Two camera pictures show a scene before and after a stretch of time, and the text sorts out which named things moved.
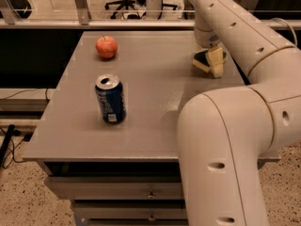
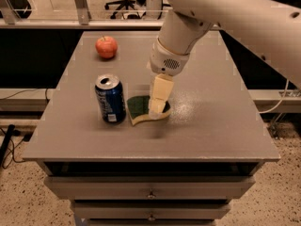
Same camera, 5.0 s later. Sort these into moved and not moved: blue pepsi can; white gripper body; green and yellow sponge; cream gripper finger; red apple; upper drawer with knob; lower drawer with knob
Moved: cream gripper finger; white gripper body; green and yellow sponge
Not moved: blue pepsi can; lower drawer with knob; upper drawer with knob; red apple
